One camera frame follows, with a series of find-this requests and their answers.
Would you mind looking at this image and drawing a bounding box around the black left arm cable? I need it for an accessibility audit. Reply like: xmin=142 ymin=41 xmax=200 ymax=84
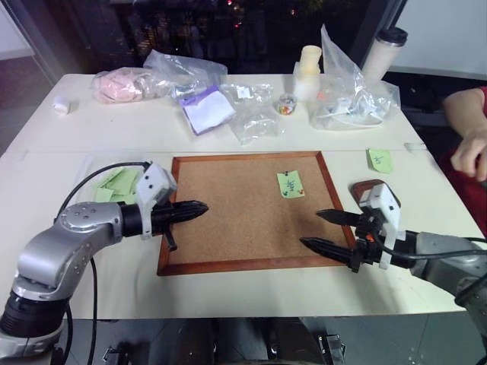
xmin=53 ymin=160 xmax=153 ymax=360

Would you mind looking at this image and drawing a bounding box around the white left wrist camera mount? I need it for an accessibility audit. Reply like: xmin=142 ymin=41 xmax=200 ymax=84
xmin=135 ymin=162 xmax=178 ymax=242

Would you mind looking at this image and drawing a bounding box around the small brown wooden tray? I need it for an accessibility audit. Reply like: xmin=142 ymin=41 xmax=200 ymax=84
xmin=349 ymin=179 xmax=402 ymax=211

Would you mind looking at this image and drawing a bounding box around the empty clear plastic bag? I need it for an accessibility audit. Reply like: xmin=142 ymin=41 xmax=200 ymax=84
xmin=143 ymin=49 xmax=229 ymax=103

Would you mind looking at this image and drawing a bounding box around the green note with handwriting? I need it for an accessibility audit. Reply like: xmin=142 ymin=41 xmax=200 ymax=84
xmin=275 ymin=170 xmax=307 ymax=200

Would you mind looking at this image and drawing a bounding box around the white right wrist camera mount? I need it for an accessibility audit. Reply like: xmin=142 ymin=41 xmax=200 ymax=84
xmin=358 ymin=183 xmax=403 ymax=271

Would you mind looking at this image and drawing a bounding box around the white tumbler with black lid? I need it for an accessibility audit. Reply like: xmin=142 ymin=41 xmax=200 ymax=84
xmin=361 ymin=27 xmax=409 ymax=83

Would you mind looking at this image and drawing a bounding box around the cream plastic bottle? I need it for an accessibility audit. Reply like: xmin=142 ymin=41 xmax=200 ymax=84
xmin=292 ymin=45 xmax=325 ymax=103

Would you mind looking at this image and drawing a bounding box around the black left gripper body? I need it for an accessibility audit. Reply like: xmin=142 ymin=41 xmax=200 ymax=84
xmin=151 ymin=203 xmax=180 ymax=252

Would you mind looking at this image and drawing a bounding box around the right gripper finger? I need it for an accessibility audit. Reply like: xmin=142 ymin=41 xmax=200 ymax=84
xmin=299 ymin=236 xmax=358 ymax=267
xmin=316 ymin=208 xmax=363 ymax=229

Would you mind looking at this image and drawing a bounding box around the small jar of pushpins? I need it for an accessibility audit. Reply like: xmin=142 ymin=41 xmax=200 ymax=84
xmin=276 ymin=94 xmax=299 ymax=116

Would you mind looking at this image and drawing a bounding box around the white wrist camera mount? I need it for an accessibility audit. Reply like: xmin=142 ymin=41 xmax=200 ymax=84
xmin=358 ymin=183 xmax=403 ymax=271
xmin=135 ymin=162 xmax=178 ymax=242

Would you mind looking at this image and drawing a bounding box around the purple notepad in bag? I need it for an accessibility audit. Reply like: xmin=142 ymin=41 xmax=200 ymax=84
xmin=178 ymin=84 xmax=237 ymax=137

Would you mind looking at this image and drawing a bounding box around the loose green paper note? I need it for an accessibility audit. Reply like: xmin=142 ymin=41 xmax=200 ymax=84
xmin=365 ymin=148 xmax=394 ymax=176

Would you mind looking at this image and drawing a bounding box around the person's bare hand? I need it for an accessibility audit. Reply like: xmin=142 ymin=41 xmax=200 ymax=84
xmin=449 ymin=126 xmax=487 ymax=180

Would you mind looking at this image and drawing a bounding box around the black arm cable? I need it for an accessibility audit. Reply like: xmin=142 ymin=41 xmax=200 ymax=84
xmin=374 ymin=232 xmax=487 ymax=264
xmin=53 ymin=160 xmax=153 ymax=360

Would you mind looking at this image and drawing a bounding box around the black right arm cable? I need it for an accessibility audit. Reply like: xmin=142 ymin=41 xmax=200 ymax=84
xmin=374 ymin=232 xmax=487 ymax=264

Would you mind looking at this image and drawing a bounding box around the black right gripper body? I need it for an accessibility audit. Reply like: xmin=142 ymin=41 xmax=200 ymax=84
xmin=349 ymin=212 xmax=384 ymax=275

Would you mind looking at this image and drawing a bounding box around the crumpled clear plastic bag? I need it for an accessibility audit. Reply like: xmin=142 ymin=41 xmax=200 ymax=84
xmin=219 ymin=82 xmax=287 ymax=146

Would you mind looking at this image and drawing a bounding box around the wood-framed cork board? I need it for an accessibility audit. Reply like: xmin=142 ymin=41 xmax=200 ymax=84
xmin=156 ymin=150 xmax=357 ymax=278

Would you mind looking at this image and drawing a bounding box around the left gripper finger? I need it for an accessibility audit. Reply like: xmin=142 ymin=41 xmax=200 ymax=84
xmin=176 ymin=209 xmax=208 ymax=224
xmin=176 ymin=199 xmax=210 ymax=214

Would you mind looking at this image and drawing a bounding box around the bag of pink items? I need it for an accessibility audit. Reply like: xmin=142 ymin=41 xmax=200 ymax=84
xmin=91 ymin=65 xmax=173 ymax=105

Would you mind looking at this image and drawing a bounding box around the large clear plastic bag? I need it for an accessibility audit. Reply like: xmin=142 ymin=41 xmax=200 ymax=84
xmin=307 ymin=24 xmax=403 ymax=132

